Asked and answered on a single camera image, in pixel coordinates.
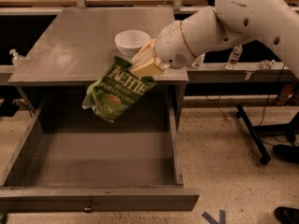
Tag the white bowl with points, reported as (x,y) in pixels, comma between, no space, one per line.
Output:
(130,42)

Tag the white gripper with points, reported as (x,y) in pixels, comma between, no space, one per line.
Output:
(170,46)

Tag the grey metal cabinet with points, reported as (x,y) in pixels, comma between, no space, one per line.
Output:
(76,50)

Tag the open grey top drawer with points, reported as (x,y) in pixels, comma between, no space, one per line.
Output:
(70,160)

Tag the white pump lotion bottle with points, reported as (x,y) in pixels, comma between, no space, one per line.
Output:
(198,62)

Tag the black shoe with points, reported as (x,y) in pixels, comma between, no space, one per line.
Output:
(287,153)
(287,215)

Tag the clear pump sanitizer bottle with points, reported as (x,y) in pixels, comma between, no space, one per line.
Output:
(16,58)

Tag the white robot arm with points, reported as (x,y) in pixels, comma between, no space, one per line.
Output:
(227,24)

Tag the green kettle chip bag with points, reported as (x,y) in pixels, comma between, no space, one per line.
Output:
(116,91)

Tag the black shoe upper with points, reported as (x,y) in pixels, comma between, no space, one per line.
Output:
(287,153)

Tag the black shoe lower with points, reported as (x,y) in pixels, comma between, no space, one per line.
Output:
(287,215)

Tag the black table leg base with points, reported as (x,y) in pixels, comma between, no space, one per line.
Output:
(241,114)

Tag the clear plastic water bottle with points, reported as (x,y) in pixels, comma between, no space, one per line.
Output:
(234,57)

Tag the crumpled clear plastic wrapper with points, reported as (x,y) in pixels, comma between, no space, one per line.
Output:
(266,64)

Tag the orange bottle on floor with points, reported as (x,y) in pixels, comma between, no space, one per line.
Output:
(283,95)

